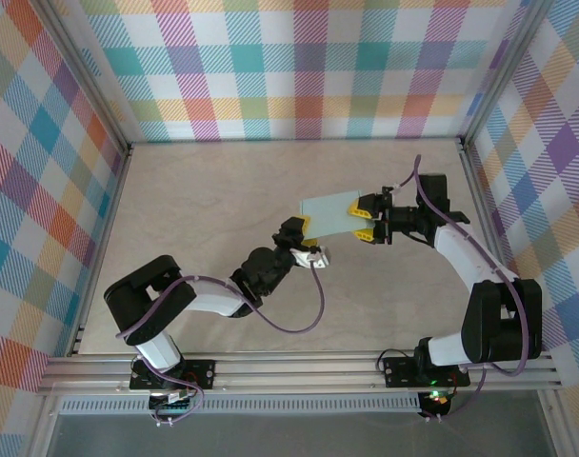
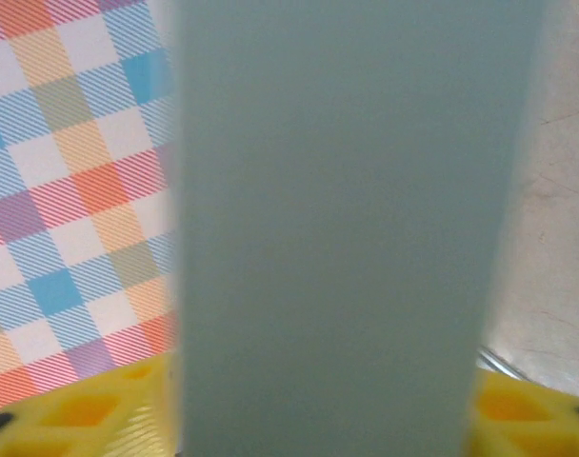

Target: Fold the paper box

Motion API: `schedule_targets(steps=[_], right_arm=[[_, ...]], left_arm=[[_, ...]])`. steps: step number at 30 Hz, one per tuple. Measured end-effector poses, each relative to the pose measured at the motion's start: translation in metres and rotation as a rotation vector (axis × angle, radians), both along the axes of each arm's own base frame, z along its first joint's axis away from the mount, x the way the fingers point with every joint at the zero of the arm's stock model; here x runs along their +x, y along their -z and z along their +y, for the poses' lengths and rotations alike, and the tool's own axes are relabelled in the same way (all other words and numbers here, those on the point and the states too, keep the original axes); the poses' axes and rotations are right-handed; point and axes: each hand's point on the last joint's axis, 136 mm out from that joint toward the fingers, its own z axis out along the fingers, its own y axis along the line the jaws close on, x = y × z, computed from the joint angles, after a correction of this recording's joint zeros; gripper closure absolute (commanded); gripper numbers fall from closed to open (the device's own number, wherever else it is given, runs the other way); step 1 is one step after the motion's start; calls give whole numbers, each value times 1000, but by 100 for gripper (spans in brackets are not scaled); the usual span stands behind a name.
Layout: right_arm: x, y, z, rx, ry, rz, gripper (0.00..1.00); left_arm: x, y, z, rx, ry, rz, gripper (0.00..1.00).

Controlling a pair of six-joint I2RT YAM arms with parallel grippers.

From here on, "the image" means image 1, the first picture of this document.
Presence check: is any light green paper box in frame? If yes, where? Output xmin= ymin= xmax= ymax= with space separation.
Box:
xmin=299 ymin=189 xmax=367 ymax=239

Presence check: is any plaid backdrop panel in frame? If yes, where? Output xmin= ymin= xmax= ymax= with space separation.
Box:
xmin=77 ymin=0 xmax=519 ymax=144
xmin=463 ymin=0 xmax=579 ymax=457
xmin=0 ymin=0 xmax=127 ymax=457

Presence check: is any circuit board with white connector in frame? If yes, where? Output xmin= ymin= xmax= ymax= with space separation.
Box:
xmin=149 ymin=388 xmax=198 ymax=414

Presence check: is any grey metal sheet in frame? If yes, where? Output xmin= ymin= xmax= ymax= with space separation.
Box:
xmin=46 ymin=412 xmax=557 ymax=457

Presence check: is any circuit board with lit LEDs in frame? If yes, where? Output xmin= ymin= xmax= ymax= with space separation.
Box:
xmin=420 ymin=388 xmax=451 ymax=416

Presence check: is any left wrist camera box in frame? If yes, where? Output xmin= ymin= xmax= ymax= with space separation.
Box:
xmin=291 ymin=245 xmax=329 ymax=271

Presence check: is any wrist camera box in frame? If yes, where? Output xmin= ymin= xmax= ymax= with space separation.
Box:
xmin=291 ymin=245 xmax=329 ymax=271
xmin=377 ymin=184 xmax=401 ymax=207

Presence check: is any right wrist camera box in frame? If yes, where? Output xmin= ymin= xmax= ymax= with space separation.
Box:
xmin=377 ymin=184 xmax=401 ymax=207

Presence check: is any aluminium side rail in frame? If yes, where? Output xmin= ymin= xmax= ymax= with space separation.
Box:
xmin=455 ymin=137 xmax=531 ymax=353
xmin=67 ymin=145 xmax=133 ymax=358

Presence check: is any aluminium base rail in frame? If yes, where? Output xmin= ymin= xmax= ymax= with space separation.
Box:
xmin=36 ymin=349 xmax=562 ymax=396

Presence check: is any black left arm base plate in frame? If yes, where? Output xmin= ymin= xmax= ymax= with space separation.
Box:
xmin=129 ymin=359 xmax=217 ymax=392

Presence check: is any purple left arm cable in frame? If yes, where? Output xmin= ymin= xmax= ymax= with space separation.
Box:
xmin=115 ymin=259 xmax=327 ymax=427

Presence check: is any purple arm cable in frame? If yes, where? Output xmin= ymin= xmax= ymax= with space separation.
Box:
xmin=394 ymin=154 xmax=533 ymax=423
xmin=115 ymin=259 xmax=327 ymax=427

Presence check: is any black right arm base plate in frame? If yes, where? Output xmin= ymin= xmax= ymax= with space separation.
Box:
xmin=382 ymin=354 xmax=471 ymax=388

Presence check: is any slotted grey cable duct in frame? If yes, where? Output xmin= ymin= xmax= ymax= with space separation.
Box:
xmin=58 ymin=397 xmax=422 ymax=415

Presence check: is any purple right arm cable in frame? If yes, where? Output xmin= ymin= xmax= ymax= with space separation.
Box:
xmin=394 ymin=154 xmax=533 ymax=423

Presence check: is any aluminium frame post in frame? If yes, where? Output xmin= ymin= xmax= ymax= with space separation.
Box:
xmin=458 ymin=0 xmax=552 ymax=149
xmin=31 ymin=0 xmax=134 ymax=158

